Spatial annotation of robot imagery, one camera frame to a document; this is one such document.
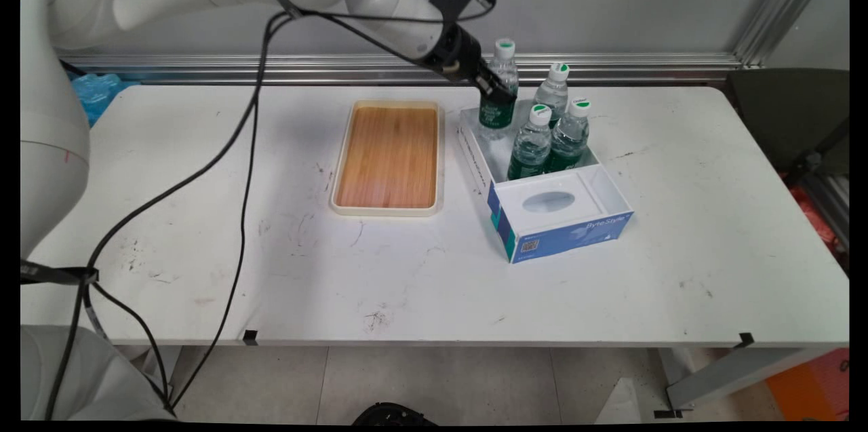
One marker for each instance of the slanted aluminium frame post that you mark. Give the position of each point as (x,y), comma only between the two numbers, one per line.
(780,11)

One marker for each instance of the black round object on floor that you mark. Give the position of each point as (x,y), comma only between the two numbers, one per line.
(393,415)

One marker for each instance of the aluminium frame bar beside chair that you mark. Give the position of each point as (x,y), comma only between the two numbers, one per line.
(831,205)

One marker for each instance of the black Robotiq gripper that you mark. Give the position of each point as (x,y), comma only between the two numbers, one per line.
(453,51)

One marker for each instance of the green label water bottle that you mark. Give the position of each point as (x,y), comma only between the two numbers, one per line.
(568,140)
(530,147)
(498,121)
(553,96)

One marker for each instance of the black chair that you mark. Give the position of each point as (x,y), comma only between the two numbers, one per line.
(786,113)

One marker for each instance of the blue and white cardboard box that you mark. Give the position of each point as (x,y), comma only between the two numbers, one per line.
(563,225)

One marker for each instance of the black tape piece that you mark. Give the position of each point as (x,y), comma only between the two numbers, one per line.
(251,337)
(746,340)

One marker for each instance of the orange box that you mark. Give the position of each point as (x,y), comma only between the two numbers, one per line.
(810,388)

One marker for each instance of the grey metal table leg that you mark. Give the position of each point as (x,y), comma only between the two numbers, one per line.
(732,378)

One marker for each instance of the horizontal aluminium frame rail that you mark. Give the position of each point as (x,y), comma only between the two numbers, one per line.
(610,69)

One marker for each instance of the red patterned bag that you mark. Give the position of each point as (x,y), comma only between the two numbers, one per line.
(817,222)

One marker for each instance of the wooden tray with cream rim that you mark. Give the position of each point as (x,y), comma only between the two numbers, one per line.
(388,157)

